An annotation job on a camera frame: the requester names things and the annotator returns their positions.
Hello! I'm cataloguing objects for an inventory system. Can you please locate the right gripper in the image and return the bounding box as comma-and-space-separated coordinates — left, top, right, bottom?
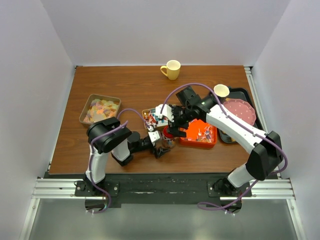
166, 105, 194, 138

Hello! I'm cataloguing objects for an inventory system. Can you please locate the red jar lid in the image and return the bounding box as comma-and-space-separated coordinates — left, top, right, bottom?
163, 126, 175, 139

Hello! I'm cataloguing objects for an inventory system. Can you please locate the clear plastic jar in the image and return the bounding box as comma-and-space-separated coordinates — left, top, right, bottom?
162, 136, 176, 149

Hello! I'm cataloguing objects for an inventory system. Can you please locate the gold tin of lollipops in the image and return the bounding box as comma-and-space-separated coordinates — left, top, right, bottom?
141, 108, 168, 132

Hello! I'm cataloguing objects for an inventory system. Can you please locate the silver tin of gummies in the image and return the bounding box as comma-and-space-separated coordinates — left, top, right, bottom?
79, 94, 121, 127

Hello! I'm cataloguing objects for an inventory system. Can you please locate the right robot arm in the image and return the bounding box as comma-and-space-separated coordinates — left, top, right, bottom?
156, 84, 284, 197

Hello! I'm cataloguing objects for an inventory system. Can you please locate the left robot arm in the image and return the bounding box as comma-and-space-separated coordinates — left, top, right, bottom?
84, 117, 170, 196

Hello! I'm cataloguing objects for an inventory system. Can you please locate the orange tray of candies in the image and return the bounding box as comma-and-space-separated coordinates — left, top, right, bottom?
179, 119, 218, 149

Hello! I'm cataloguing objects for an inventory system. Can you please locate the dark green cup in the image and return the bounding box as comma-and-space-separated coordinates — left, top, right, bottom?
213, 84, 230, 98

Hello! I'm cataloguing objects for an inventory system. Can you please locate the yellow mug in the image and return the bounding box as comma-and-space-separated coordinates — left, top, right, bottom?
160, 60, 181, 81

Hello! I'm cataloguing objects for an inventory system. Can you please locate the pink dotted plate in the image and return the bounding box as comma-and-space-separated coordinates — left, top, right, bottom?
223, 98, 257, 126

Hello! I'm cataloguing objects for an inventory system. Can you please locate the black serving tray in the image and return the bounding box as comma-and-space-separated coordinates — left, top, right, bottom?
223, 87, 263, 130

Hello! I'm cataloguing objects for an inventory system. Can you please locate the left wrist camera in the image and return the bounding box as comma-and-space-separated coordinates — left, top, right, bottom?
148, 130, 162, 146

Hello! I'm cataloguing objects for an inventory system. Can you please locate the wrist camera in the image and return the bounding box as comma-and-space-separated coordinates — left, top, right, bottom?
155, 104, 174, 123
148, 130, 162, 146

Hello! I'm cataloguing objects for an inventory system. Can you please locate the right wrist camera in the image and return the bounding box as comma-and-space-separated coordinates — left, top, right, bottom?
155, 104, 174, 123

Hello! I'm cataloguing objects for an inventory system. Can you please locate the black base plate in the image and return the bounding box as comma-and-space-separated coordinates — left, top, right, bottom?
74, 173, 250, 208

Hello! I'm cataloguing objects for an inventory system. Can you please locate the aluminium rail frame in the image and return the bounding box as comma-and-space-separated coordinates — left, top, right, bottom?
21, 66, 305, 240

